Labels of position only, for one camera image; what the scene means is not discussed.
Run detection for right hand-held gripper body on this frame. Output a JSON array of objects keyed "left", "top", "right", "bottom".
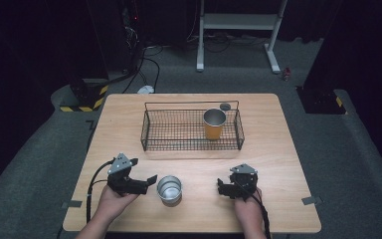
[{"left": 229, "top": 162, "right": 259, "bottom": 202}]

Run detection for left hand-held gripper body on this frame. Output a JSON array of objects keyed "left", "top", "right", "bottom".
[{"left": 106, "top": 152, "right": 148, "bottom": 197}]

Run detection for silver metal cup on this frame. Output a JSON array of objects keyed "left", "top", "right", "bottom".
[{"left": 156, "top": 174, "right": 184, "bottom": 205}]

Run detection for black wire basket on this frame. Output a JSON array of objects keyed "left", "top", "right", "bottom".
[{"left": 140, "top": 100, "right": 246, "bottom": 152}]

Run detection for orange paper cup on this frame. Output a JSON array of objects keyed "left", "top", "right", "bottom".
[{"left": 202, "top": 108, "right": 228, "bottom": 140}]

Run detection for person's left hand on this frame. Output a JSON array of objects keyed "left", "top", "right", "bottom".
[{"left": 94, "top": 183, "right": 140, "bottom": 224}]

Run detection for person's right hand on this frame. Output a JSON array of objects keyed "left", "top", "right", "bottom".
[{"left": 234, "top": 187, "right": 266, "bottom": 230}]

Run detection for grey tape strip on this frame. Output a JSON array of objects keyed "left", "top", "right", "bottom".
[
  {"left": 61, "top": 200, "right": 84, "bottom": 210},
  {"left": 300, "top": 195, "right": 324, "bottom": 206}
]

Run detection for white power adapter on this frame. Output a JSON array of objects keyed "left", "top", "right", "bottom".
[{"left": 136, "top": 85, "right": 155, "bottom": 95}]

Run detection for yellow black striped stand base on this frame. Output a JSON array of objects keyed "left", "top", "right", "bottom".
[{"left": 59, "top": 78, "right": 109, "bottom": 114}]

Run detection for black stand base yellow mark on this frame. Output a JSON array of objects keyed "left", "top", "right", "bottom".
[{"left": 295, "top": 85, "right": 348, "bottom": 116}]

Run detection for dark equipment rack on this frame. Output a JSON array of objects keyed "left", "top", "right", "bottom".
[{"left": 105, "top": 0, "right": 147, "bottom": 76}]

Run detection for white metal stand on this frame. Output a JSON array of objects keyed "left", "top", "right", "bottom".
[{"left": 196, "top": 0, "right": 288, "bottom": 75}]

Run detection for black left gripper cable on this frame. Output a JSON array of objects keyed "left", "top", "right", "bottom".
[{"left": 85, "top": 158, "right": 117, "bottom": 224}]

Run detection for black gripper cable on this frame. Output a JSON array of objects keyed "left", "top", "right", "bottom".
[
  {"left": 242, "top": 180, "right": 273, "bottom": 239},
  {"left": 85, "top": 158, "right": 117, "bottom": 224}
]

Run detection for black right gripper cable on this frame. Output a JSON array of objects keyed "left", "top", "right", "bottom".
[{"left": 242, "top": 180, "right": 273, "bottom": 239}]

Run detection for black floor cables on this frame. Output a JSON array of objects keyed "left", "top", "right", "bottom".
[{"left": 121, "top": 33, "right": 167, "bottom": 95}]

